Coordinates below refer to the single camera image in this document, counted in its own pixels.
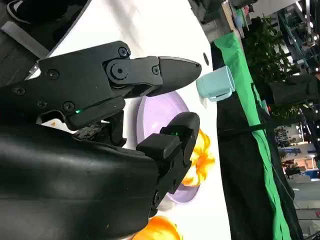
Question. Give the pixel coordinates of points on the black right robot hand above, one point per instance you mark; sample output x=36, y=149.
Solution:
x=62, y=175

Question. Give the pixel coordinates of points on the lilac plate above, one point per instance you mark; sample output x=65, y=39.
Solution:
x=157, y=112

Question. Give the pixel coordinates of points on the black white-striped shoe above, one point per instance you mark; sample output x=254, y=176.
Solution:
x=45, y=8

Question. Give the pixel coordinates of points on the pale green mug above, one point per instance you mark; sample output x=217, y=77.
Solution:
x=212, y=82

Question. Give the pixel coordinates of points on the black cloth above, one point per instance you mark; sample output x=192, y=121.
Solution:
x=240, y=162

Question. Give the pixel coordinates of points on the black table grommet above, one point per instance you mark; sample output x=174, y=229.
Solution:
x=206, y=58

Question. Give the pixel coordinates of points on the green cloth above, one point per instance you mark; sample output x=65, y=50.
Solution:
x=237, y=62

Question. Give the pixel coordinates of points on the green leafy plant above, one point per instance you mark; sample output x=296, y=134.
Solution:
x=267, y=57

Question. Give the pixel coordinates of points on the blue white workshop desk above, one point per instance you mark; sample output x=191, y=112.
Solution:
x=300, y=162

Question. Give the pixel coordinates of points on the teal metal frame machine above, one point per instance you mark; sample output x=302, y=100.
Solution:
x=300, y=30

